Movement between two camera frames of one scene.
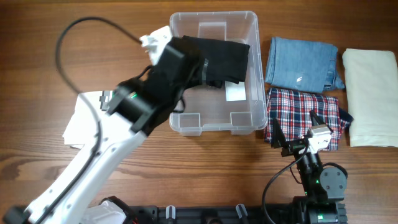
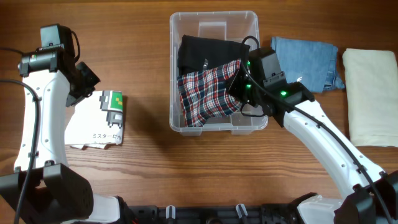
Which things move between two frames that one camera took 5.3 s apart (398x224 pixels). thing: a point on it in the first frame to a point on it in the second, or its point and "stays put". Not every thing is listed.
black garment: (225, 61) stays put
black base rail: (212, 214) stays put
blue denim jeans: (303, 66) stays put
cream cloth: (371, 78) stays put
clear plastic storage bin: (241, 108) stays put
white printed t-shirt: (82, 127) stays put
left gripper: (195, 76) to (92, 80)
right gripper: (279, 140) to (234, 89)
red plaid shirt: (292, 109) to (204, 93)
